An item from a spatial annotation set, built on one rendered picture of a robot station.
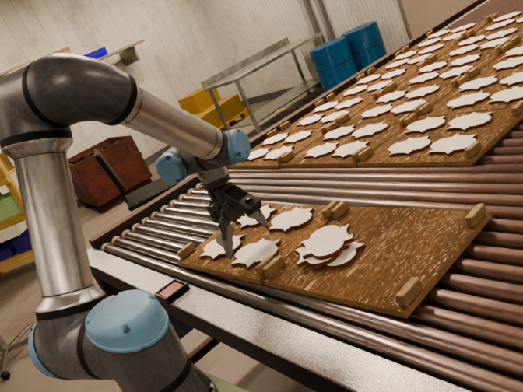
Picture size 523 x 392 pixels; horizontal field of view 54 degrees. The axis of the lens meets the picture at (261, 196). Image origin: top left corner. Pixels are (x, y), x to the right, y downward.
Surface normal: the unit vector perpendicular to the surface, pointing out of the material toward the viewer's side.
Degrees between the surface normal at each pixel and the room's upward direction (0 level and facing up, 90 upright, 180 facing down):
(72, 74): 69
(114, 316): 9
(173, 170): 90
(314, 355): 0
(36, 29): 90
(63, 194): 89
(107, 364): 87
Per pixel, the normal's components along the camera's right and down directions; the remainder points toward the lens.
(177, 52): 0.66, -0.02
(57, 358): -0.45, 0.21
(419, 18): -0.64, 0.51
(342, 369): -0.39, -0.87
